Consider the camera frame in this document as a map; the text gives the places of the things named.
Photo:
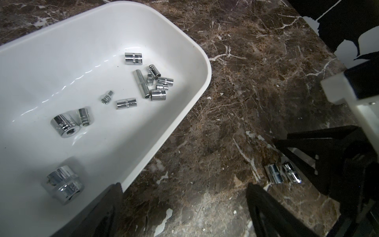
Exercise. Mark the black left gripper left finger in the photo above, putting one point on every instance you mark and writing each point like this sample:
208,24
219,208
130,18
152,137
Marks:
99,218

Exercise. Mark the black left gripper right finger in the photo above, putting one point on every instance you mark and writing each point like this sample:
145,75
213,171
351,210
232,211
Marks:
270,218

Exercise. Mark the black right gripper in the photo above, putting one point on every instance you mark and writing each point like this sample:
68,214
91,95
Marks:
342,163

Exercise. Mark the slim chrome socket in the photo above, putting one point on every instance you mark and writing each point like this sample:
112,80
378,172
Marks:
126,103

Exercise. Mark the tiny chrome adapter socket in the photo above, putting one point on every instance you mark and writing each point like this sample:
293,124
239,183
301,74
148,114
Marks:
107,97

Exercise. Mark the long chrome deep socket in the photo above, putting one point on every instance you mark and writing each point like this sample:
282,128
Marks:
142,84

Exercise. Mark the white plastic storage tray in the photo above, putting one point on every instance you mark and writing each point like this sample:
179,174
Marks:
71,65

